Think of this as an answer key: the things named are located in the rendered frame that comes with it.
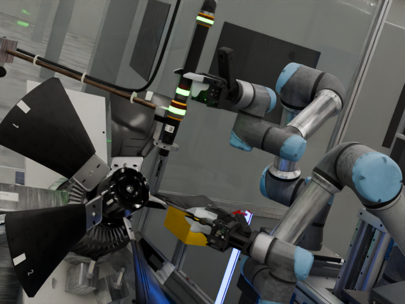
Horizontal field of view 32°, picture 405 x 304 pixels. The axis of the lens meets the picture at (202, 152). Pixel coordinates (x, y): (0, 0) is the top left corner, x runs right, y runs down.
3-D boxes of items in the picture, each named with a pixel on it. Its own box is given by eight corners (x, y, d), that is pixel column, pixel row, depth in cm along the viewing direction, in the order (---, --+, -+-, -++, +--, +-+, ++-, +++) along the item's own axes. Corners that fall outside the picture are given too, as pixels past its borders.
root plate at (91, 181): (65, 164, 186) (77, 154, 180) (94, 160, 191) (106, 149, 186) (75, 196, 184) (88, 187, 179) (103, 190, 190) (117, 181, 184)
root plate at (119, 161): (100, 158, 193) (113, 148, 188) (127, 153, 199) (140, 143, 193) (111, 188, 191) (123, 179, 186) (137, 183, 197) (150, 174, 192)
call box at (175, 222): (161, 228, 244) (170, 200, 242) (185, 231, 250) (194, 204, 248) (183, 248, 231) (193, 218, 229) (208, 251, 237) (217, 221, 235)
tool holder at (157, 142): (142, 140, 189) (152, 105, 187) (153, 139, 195) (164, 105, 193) (171, 152, 185) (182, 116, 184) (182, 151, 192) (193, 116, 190)
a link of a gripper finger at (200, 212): (182, 204, 187) (213, 219, 184) (191, 199, 193) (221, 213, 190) (178, 215, 188) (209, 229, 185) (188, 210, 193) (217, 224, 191)
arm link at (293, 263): (300, 287, 177) (311, 256, 175) (260, 270, 180) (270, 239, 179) (307, 280, 184) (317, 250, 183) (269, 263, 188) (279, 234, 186)
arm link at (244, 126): (256, 157, 202) (268, 120, 200) (222, 143, 207) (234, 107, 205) (266, 156, 209) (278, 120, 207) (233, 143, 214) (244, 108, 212)
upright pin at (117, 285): (112, 285, 193) (119, 264, 192) (119, 286, 194) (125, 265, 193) (115, 289, 191) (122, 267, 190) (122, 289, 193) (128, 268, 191)
